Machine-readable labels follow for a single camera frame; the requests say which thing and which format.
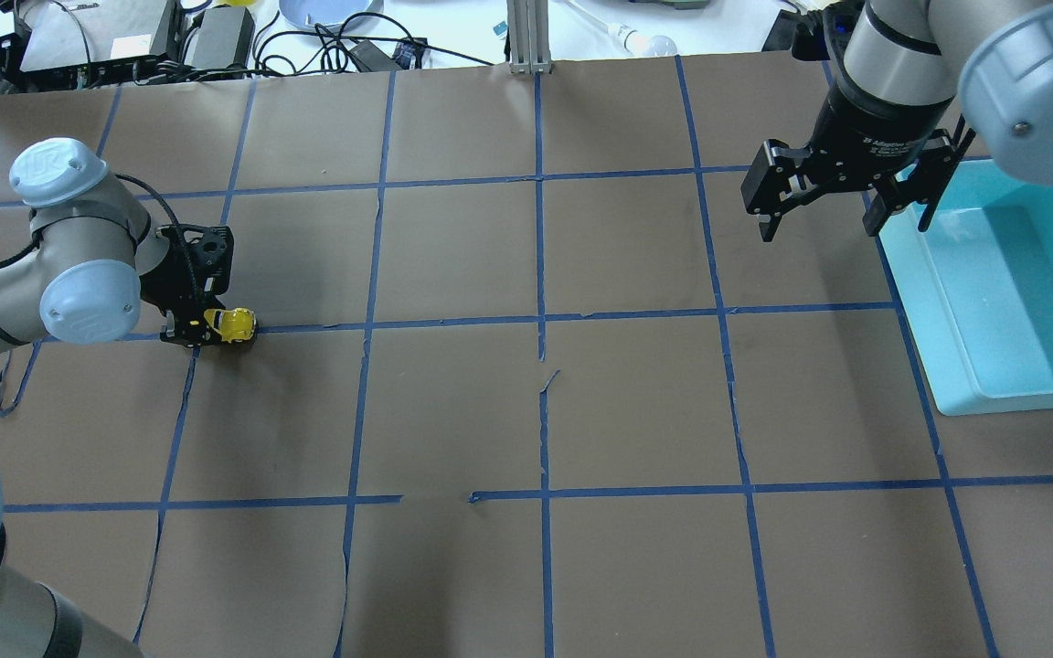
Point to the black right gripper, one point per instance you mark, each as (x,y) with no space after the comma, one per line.
(872,131)

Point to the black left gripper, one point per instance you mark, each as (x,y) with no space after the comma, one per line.
(181,328)

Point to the yellow beetle toy car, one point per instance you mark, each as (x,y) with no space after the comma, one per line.
(231,326)

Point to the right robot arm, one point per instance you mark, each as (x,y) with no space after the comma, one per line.
(914,85)

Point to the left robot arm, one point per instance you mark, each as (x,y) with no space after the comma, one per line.
(94,257)

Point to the light blue plastic bin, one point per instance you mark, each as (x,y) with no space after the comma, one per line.
(977,290)

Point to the white light bulb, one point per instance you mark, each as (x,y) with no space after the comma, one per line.
(640,44)

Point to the black electronics box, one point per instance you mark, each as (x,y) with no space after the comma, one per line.
(75,34)

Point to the black power adapter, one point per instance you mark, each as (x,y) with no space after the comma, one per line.
(366,56)

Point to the blue plate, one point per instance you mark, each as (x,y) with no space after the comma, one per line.
(305,15)

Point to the aluminium frame post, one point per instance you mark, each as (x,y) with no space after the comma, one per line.
(528,37)

